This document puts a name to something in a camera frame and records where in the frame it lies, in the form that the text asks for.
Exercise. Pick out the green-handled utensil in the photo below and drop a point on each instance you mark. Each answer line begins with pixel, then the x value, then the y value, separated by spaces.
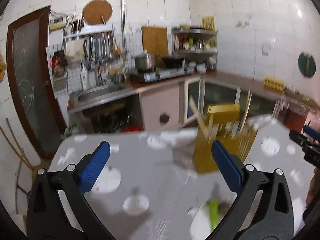
pixel 214 213

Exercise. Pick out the yellow perforated utensil holder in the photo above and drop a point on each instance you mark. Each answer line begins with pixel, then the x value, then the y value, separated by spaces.
pixel 223 122

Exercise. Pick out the rectangular wooden cutting board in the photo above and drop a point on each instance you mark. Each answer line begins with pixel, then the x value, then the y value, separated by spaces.
pixel 155 40

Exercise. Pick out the steel cooking pot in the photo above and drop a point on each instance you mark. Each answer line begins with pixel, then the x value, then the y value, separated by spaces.
pixel 146 61

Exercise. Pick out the yellow egg tray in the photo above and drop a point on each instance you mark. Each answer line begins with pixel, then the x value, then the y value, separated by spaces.
pixel 274 84

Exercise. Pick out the steel utensil rack shelf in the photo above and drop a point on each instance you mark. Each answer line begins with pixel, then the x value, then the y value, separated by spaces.
pixel 77 36

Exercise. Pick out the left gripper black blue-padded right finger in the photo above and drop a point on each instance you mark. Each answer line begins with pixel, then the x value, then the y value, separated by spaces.
pixel 263 206

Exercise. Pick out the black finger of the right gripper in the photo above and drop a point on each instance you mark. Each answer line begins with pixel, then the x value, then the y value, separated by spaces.
pixel 309 142

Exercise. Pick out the wooden stick by wall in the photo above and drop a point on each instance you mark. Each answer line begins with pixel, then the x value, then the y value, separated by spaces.
pixel 15 146

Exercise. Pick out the steel gas stove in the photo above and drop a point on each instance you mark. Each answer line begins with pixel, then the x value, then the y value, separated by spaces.
pixel 160 74

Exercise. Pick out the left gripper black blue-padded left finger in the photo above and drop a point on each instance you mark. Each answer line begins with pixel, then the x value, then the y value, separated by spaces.
pixel 46 217

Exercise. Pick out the black wok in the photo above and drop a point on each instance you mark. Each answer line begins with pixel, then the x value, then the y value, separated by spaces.
pixel 173 61

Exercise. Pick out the steel corner shelf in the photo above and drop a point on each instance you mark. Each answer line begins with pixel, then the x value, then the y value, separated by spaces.
pixel 194 41

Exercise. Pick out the green round wall hanger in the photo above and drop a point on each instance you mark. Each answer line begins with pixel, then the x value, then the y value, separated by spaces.
pixel 306 65

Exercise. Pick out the chopstick in holder left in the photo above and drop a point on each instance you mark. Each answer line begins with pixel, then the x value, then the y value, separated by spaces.
pixel 244 117

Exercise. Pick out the round wooden board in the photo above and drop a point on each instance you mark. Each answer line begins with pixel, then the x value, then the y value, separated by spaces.
pixel 97 12

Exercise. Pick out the long wooden chopstick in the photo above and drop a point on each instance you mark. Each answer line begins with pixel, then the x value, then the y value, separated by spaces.
pixel 199 119

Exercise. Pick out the yellow wall picture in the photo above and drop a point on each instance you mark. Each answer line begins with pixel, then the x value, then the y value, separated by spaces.
pixel 208 23

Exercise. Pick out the grey patterned tablecloth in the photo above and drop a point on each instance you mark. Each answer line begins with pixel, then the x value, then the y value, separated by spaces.
pixel 149 188

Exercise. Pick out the steel sink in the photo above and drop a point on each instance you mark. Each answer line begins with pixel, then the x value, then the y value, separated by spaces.
pixel 98 91

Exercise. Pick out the person's hand right edge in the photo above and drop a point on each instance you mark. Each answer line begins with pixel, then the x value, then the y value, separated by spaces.
pixel 314 186

